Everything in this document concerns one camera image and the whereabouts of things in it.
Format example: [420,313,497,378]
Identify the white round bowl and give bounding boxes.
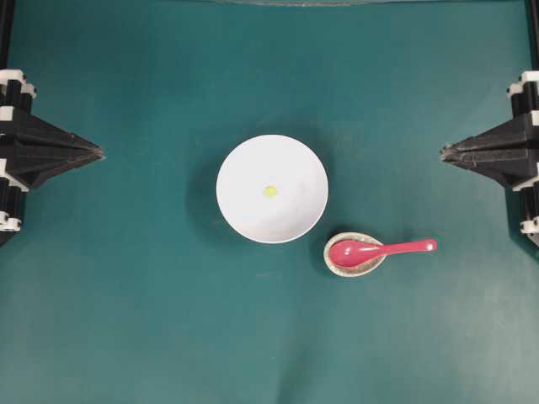
[216,135,329,244]

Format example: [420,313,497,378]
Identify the speckled ceramic spoon rest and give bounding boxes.
[323,232,385,278]

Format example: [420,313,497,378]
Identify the red plastic soup spoon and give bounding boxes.
[329,239,438,268]

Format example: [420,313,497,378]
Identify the yellow hexagonal prism block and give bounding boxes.
[264,185,278,198]

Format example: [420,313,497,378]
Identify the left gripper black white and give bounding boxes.
[0,67,104,248]

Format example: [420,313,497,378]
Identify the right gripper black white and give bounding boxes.
[440,70,539,249]

